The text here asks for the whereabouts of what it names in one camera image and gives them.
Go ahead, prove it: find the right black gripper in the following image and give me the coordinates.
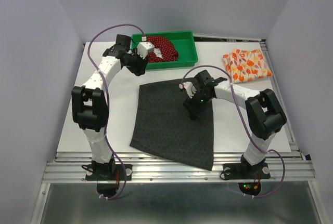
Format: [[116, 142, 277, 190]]
[[183, 88, 213, 120]]

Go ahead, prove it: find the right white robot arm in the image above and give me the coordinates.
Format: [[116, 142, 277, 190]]
[[179, 70, 287, 180]]

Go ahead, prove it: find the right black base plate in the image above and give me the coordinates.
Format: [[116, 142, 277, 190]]
[[222, 163, 271, 180]]

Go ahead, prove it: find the red polka dot skirt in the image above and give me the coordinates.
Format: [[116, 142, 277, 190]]
[[147, 35, 179, 63]]

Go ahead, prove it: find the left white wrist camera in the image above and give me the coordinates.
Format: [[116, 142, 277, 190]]
[[136, 42, 155, 59]]

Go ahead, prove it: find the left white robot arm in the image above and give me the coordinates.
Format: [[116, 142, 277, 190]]
[[71, 34, 154, 180]]

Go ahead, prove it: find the folded orange floral skirt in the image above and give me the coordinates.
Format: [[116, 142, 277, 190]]
[[222, 48, 273, 84]]

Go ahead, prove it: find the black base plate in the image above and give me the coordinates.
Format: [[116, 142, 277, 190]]
[[222, 163, 271, 180], [85, 164, 133, 181]]

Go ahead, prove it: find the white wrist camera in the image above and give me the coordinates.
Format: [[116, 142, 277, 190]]
[[136, 42, 155, 59], [179, 82, 197, 99]]

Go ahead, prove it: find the aluminium rail frame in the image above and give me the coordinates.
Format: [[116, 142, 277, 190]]
[[31, 144, 330, 223]]

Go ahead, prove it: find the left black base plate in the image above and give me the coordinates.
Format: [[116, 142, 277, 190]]
[[85, 164, 133, 181]]

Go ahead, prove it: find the dark grey dotted skirt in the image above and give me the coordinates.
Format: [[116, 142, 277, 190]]
[[130, 79, 214, 170]]

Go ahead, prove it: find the green plastic tray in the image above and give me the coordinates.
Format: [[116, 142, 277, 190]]
[[145, 31, 198, 70]]

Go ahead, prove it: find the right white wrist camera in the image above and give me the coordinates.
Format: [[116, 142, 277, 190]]
[[179, 82, 197, 99]]

